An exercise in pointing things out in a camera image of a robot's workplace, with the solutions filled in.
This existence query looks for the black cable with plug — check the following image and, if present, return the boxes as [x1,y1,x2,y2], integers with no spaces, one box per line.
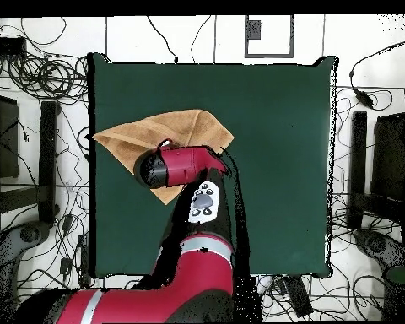
[146,14,180,65]

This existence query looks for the grey square frame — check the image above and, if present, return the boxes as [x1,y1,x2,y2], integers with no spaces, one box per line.
[244,14,295,59]

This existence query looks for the orange terry towel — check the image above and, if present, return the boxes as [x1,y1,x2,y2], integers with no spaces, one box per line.
[92,108,235,206]

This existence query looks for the black cable coil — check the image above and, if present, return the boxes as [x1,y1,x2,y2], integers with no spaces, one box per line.
[6,53,89,102]

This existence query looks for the dark green tablecloth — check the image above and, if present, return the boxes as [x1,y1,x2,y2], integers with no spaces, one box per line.
[87,52,340,279]

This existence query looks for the black power strip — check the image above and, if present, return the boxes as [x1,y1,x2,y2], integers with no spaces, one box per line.
[77,232,91,288]
[0,35,27,55]

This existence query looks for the black stand bar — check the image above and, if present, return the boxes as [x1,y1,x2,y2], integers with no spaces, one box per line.
[346,111,368,230]
[37,100,60,224]

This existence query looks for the black power brick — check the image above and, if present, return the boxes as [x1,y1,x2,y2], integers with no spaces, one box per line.
[283,276,314,318]

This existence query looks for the black box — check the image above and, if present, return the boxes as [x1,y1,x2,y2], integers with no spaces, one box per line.
[370,111,405,203]
[0,92,21,180]

